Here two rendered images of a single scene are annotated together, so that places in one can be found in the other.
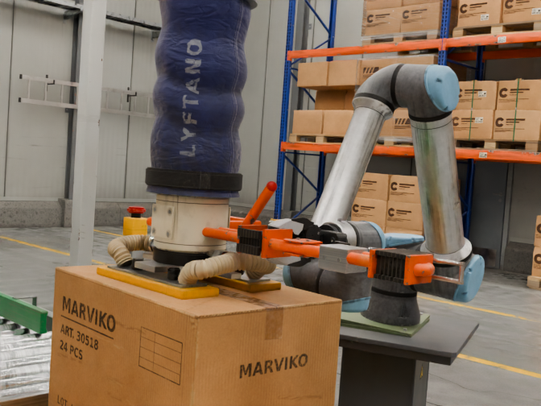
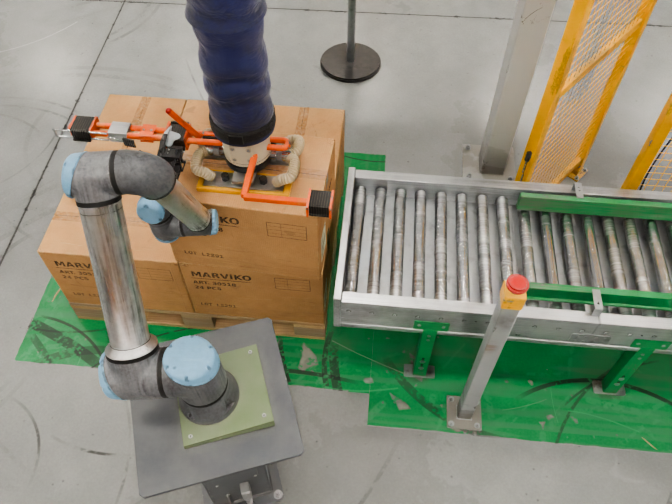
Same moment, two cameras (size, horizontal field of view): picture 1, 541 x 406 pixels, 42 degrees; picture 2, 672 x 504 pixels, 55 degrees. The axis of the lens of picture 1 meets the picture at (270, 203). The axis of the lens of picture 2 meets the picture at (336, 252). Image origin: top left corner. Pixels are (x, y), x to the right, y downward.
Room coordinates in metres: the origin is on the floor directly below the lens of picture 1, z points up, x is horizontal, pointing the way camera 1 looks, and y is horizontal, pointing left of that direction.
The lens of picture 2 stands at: (3.17, -0.62, 2.69)
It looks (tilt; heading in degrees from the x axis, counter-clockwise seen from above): 54 degrees down; 141
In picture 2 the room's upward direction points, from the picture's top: straight up
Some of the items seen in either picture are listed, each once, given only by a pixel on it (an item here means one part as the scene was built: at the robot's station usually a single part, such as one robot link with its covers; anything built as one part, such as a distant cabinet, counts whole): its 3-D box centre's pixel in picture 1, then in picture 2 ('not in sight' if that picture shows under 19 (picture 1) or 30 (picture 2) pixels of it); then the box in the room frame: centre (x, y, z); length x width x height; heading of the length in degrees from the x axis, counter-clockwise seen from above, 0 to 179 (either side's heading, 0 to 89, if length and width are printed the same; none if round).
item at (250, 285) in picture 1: (219, 270); (244, 180); (1.74, 0.11, 0.97); 0.34 x 0.10 x 0.05; 45
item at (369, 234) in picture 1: (357, 241); (154, 202); (1.71, -0.22, 1.06); 0.12 x 0.09 x 0.10; 135
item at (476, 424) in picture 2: not in sight; (464, 411); (2.68, 0.50, 0.01); 0.15 x 0.15 x 0.03; 45
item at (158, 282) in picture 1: (154, 274); not in sight; (1.60, 0.25, 0.97); 0.34 x 0.10 x 0.05; 45
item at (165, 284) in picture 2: not in sight; (211, 202); (1.24, 0.18, 0.34); 1.20 x 1.00 x 0.40; 45
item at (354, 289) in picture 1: (348, 285); (166, 223); (1.72, -0.20, 0.95); 0.12 x 0.09 x 0.12; 52
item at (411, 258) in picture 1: (400, 266); (84, 126); (1.24, -0.23, 1.07); 0.08 x 0.07 x 0.05; 45
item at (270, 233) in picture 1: (264, 241); (178, 135); (1.49, 0.01, 1.07); 0.10 x 0.08 x 0.06; 135
